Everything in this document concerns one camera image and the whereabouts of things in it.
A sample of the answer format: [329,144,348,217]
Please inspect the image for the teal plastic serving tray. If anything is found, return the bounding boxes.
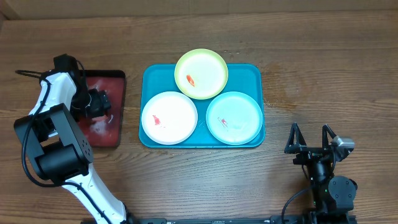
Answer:
[139,63,264,149]

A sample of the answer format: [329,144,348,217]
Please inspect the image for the yellow-green plate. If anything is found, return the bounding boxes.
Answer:
[174,49,229,100]

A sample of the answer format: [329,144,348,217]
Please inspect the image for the light blue plate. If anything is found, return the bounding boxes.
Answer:
[205,91,264,147]

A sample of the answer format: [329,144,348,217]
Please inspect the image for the dark red water tray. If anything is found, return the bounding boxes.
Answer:
[77,70,126,148]

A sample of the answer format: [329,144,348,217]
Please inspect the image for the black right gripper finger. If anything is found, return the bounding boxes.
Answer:
[322,124,336,148]
[284,122,307,154]

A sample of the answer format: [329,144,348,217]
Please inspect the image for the brown cardboard back panel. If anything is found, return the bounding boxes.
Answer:
[1,0,397,20]

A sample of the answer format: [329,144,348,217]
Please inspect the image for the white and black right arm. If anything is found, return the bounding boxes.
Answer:
[284,123,358,217]

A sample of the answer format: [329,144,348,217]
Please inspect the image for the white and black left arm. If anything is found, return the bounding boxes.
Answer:
[14,54,135,223]

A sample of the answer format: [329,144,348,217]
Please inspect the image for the white plate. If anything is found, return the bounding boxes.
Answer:
[141,91,198,145]

